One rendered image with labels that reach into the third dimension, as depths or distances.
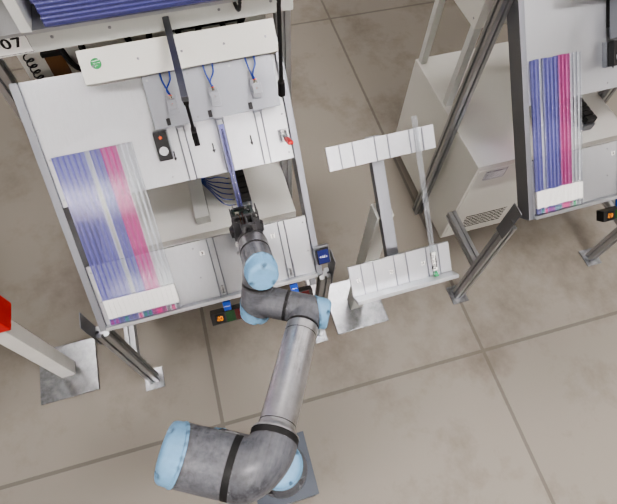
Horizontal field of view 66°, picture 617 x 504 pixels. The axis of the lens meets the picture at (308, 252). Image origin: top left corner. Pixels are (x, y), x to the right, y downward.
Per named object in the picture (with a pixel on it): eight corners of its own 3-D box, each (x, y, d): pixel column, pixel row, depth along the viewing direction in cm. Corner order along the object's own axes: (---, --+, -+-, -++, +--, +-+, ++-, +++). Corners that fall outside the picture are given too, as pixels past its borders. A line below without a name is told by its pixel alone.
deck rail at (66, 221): (110, 321, 148) (107, 330, 142) (104, 323, 148) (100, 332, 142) (24, 83, 124) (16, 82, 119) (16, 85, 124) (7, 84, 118)
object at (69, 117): (291, 156, 145) (294, 157, 141) (68, 204, 135) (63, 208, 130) (269, 40, 134) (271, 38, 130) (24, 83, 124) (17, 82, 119)
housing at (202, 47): (271, 55, 137) (279, 51, 124) (96, 87, 129) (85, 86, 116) (265, 25, 134) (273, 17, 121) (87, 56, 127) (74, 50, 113)
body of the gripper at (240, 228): (255, 201, 126) (263, 222, 116) (261, 228, 131) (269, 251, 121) (227, 207, 125) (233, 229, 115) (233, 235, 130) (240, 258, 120)
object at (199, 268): (313, 268, 156) (316, 272, 153) (108, 321, 145) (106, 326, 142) (303, 213, 149) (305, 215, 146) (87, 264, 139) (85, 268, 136)
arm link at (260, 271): (244, 295, 107) (247, 263, 103) (237, 269, 116) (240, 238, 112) (278, 293, 109) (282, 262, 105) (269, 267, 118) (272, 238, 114)
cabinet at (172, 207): (296, 281, 230) (296, 211, 176) (150, 319, 220) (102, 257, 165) (263, 177, 259) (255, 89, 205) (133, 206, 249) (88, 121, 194)
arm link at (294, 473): (297, 496, 129) (297, 495, 117) (249, 484, 130) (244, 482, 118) (306, 449, 135) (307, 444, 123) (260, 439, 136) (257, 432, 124)
